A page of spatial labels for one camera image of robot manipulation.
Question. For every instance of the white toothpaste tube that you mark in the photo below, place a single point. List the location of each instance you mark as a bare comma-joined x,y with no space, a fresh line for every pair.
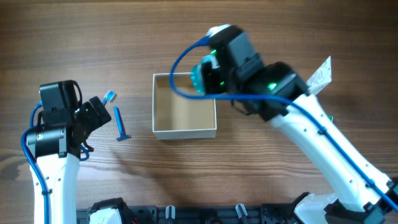
320,78

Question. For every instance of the blue disposable razor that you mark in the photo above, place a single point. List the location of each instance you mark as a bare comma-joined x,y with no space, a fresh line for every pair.
120,125

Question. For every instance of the white cardboard box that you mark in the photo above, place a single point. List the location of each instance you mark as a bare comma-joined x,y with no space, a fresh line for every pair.
176,117

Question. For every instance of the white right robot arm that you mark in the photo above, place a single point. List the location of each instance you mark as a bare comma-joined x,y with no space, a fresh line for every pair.
361,193

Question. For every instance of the blue mouthwash bottle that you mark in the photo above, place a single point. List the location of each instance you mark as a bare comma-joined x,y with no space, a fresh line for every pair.
196,79

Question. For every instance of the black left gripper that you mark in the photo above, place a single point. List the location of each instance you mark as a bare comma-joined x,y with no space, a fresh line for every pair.
97,111

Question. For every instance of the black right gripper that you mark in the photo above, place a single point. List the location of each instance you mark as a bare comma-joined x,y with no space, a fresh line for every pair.
212,79

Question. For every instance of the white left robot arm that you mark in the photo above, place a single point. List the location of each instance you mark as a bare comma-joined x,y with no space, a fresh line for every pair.
54,146

